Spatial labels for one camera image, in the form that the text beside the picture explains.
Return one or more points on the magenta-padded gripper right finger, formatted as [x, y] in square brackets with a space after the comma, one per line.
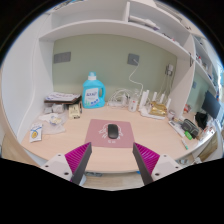
[165, 165]

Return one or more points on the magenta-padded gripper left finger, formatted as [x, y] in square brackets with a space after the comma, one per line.
[56, 165]

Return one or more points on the black computer mouse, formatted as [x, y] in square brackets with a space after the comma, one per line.
[113, 131]

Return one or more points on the pink mouse pad white drawing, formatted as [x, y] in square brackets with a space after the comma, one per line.
[95, 138]

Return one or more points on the green white marker pen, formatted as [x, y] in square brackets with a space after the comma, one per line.
[184, 144]

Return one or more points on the small green item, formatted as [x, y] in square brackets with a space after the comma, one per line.
[188, 135]

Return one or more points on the white remote control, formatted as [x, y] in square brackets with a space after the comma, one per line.
[176, 128]

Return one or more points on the small white printed packet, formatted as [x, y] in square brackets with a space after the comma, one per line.
[36, 132]

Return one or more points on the crumpled clear plastic bag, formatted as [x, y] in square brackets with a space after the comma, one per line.
[53, 121]

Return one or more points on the grey pouch green trim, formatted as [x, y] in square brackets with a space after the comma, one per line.
[190, 126]

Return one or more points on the small white jar pink lid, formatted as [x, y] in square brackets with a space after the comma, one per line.
[171, 115]

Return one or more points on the white router with antennas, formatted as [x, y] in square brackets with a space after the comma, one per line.
[145, 113]

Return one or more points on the gold foil snack bag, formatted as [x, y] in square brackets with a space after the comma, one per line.
[158, 109]

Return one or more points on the small yellow box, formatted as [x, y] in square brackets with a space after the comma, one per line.
[75, 111]

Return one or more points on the black bag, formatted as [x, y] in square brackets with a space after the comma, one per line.
[201, 120]

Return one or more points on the clear plastic bottle white label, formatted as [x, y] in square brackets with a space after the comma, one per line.
[133, 105]

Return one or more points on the black computer monitor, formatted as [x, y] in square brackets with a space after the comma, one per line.
[210, 104]

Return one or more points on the blue detergent bottle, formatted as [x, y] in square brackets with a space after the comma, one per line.
[93, 95]

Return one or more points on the white wall charger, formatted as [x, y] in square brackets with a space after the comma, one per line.
[170, 69]

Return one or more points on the grey blank wall plate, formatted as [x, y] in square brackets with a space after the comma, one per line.
[62, 57]

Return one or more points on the grey wall socket plate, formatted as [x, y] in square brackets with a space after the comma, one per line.
[131, 58]

